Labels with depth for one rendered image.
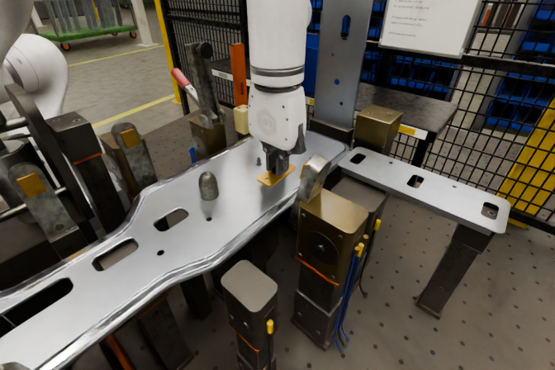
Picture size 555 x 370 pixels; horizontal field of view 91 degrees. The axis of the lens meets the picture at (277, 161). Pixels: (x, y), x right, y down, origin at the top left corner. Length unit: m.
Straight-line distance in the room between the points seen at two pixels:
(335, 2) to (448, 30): 0.34
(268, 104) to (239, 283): 0.26
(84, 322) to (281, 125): 0.35
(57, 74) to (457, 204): 0.91
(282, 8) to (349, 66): 0.33
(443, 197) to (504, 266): 0.43
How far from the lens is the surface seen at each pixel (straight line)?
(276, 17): 0.39
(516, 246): 1.04
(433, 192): 0.57
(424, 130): 0.72
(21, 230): 0.64
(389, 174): 0.58
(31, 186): 0.52
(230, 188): 0.51
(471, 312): 0.82
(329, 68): 0.71
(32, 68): 0.84
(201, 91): 0.60
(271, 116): 0.45
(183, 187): 0.53
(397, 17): 0.93
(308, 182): 0.38
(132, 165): 0.57
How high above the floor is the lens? 1.32
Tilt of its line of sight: 34 degrees down
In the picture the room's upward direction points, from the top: straight up
